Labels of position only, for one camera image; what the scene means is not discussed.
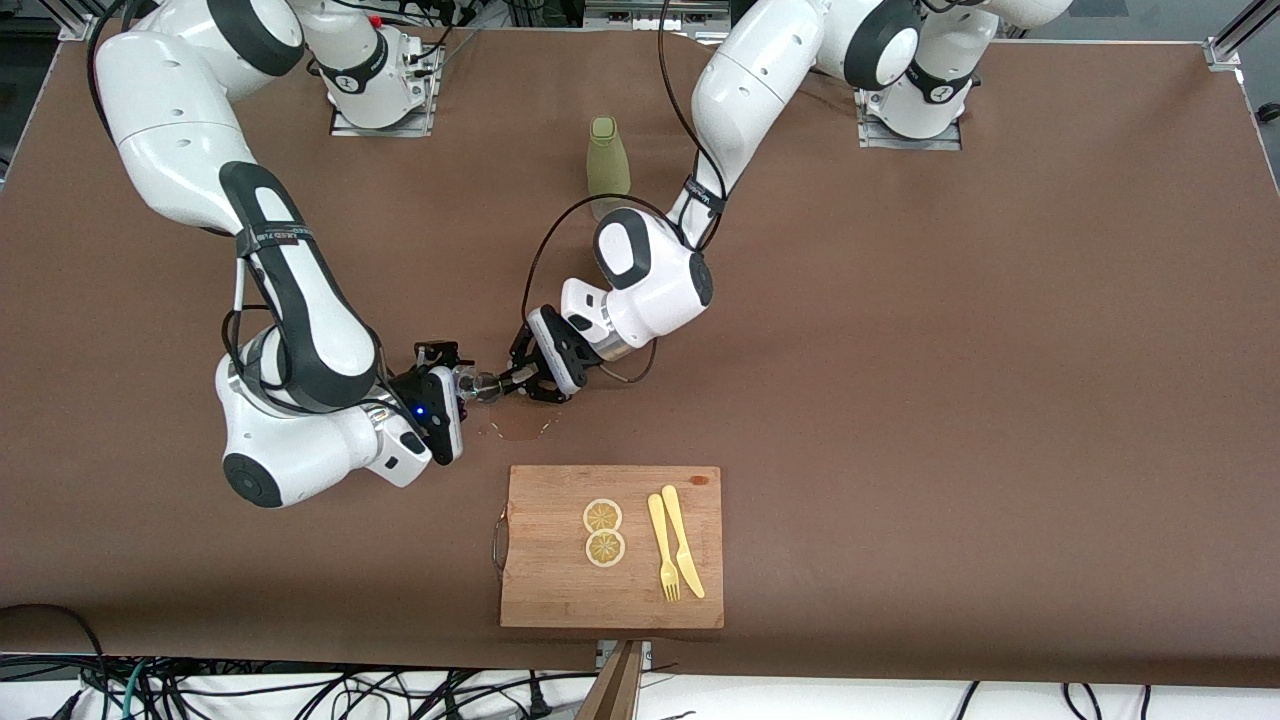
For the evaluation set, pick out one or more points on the lemon slice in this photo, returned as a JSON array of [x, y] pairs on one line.
[[602, 516], [605, 548]]

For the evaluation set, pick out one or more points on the clear glass beaker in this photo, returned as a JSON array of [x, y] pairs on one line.
[[467, 383]]

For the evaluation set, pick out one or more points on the green sleeved glass bottle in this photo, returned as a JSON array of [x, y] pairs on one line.
[[608, 160]]

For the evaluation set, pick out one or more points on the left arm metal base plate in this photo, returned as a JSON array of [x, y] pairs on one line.
[[945, 142]]

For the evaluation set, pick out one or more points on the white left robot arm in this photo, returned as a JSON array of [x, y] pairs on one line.
[[760, 80]]

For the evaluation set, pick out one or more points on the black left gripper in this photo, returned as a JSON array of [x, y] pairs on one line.
[[527, 379]]

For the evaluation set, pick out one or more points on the yellow plastic knife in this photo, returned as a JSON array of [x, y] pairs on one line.
[[678, 530]]

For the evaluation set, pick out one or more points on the yellow plastic fork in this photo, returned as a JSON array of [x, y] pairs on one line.
[[658, 530]]

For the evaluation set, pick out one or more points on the brown paper table cover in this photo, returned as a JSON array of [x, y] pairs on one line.
[[950, 400]]

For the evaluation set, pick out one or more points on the wooden tripod leg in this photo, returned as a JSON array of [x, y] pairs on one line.
[[615, 690]]

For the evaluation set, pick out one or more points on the wooden cutting board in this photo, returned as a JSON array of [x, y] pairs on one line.
[[560, 590]]

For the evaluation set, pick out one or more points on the grey power strip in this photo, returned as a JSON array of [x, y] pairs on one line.
[[620, 18]]

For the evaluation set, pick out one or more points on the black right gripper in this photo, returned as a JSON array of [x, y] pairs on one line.
[[437, 355]]

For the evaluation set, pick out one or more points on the aluminium frame corner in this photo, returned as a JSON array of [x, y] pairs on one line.
[[1225, 50]]

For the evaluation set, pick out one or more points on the steel jigger measuring cup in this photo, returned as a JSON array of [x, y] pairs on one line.
[[495, 386]]

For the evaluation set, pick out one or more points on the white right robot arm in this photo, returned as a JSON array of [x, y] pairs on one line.
[[300, 330]]

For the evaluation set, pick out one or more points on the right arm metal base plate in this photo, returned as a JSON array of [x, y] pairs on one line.
[[420, 125]]

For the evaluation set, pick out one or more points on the metal tripod bracket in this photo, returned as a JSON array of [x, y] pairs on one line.
[[604, 652]]

